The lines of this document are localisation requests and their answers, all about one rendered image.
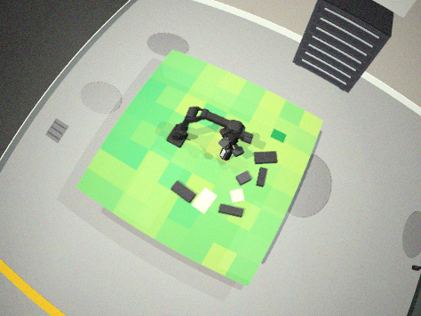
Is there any small green flat block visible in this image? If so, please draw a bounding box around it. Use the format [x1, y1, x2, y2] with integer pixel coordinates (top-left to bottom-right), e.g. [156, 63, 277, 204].
[271, 129, 286, 143]

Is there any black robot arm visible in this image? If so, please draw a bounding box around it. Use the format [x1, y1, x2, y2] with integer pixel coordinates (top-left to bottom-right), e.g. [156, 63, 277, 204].
[171, 106, 254, 150]

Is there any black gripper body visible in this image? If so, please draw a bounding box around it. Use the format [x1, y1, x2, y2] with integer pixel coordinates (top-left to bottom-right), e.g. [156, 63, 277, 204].
[219, 127, 244, 157]

